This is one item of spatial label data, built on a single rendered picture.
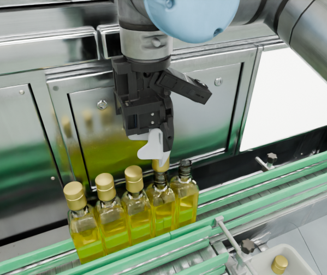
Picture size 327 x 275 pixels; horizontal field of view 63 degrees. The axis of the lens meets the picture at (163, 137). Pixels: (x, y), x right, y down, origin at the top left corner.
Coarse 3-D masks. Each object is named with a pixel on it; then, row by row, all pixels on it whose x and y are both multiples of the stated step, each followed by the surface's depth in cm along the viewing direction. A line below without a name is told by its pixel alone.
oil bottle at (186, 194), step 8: (176, 176) 61; (176, 184) 59; (184, 184) 59; (192, 184) 59; (176, 192) 59; (184, 192) 58; (192, 192) 59; (176, 200) 60; (184, 200) 60; (192, 200) 61; (176, 208) 61; (184, 208) 62; (192, 208) 63; (176, 216) 63; (184, 216) 63; (192, 216) 65; (176, 224) 65; (184, 224) 66
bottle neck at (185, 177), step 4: (180, 160) 57; (184, 160) 58; (188, 160) 58; (180, 164) 56; (184, 164) 58; (188, 164) 58; (180, 168) 57; (184, 168) 56; (188, 168) 56; (180, 172) 57; (184, 172) 57; (188, 172) 57; (180, 176) 58; (184, 176) 57; (188, 176) 58; (180, 180) 59; (184, 180) 58; (188, 180) 58
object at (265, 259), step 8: (272, 248) 73; (280, 248) 74; (288, 248) 74; (256, 256) 72; (264, 256) 72; (272, 256) 74; (288, 256) 75; (296, 256) 72; (256, 264) 72; (264, 264) 75; (288, 264) 75; (296, 264) 72; (304, 264) 70; (248, 272) 73; (264, 272) 75; (272, 272) 75; (288, 272) 75; (296, 272) 73; (304, 272) 70; (312, 272) 68
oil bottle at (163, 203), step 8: (152, 184) 59; (168, 184) 59; (152, 192) 57; (160, 192) 57; (168, 192) 57; (152, 200) 57; (160, 200) 57; (168, 200) 57; (152, 208) 58; (160, 208) 58; (168, 208) 59; (152, 216) 60; (160, 216) 60; (168, 216) 61; (160, 224) 61; (168, 224) 63; (160, 232) 63
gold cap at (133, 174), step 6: (132, 168) 53; (138, 168) 53; (126, 174) 51; (132, 174) 51; (138, 174) 51; (126, 180) 52; (132, 180) 51; (138, 180) 52; (126, 186) 54; (132, 186) 52; (138, 186) 53; (132, 192) 53
